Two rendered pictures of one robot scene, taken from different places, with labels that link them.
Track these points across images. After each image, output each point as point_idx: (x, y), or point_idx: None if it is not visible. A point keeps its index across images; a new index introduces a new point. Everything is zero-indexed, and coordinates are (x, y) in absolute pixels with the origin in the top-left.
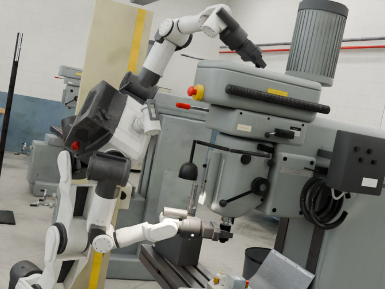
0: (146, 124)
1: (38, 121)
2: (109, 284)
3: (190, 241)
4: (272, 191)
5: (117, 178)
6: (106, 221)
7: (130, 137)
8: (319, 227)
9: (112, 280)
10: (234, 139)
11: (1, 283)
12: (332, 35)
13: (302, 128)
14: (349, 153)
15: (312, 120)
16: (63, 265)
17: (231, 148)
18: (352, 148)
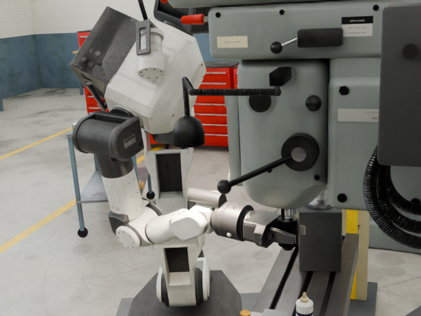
0: (138, 61)
1: None
2: (410, 261)
3: (316, 233)
4: (331, 160)
5: (104, 149)
6: (123, 207)
7: (137, 84)
8: (405, 245)
9: (417, 255)
10: (239, 65)
11: (275, 248)
12: None
13: (376, 15)
14: (389, 67)
15: None
16: (175, 252)
17: (191, 88)
18: (394, 50)
